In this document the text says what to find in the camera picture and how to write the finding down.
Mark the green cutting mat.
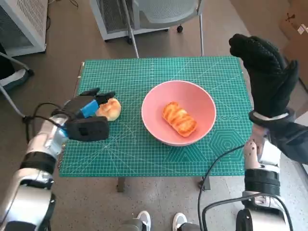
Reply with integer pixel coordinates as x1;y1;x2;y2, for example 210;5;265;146
58;56;251;178

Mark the looped black robot cable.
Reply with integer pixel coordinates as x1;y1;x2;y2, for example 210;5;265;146
202;193;293;231

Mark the pink bowl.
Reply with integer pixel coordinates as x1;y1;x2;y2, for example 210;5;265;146
141;80;217;147

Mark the grey mesh chair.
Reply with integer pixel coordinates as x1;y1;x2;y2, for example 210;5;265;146
127;0;205;58

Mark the white wheeled cabinet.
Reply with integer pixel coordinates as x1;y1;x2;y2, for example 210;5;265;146
89;0;184;44

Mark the round toy bread bun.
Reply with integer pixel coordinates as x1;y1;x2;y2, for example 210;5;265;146
95;97;122;122

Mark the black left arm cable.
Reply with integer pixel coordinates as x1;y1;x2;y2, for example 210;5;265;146
23;103;70;142

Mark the white perforated cabinet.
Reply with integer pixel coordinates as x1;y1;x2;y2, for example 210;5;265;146
0;0;49;57

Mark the office chair with castors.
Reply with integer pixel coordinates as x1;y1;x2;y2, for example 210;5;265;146
0;50;34;123

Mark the brown cardboard box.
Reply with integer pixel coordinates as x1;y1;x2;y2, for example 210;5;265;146
279;0;308;90

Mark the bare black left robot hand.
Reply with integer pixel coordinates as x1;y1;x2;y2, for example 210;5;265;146
64;88;116;120

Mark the dark right wrist camera box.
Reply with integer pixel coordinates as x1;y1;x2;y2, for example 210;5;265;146
267;117;308;166

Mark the rectangular striped toy bread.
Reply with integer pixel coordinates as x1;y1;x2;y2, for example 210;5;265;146
162;102;197;138

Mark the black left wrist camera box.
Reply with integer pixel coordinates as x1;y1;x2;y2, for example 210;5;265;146
66;116;109;141

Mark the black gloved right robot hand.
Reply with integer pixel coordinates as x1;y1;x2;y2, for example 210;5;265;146
228;33;299;119

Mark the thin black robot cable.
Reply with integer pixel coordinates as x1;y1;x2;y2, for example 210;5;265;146
197;143;245;231

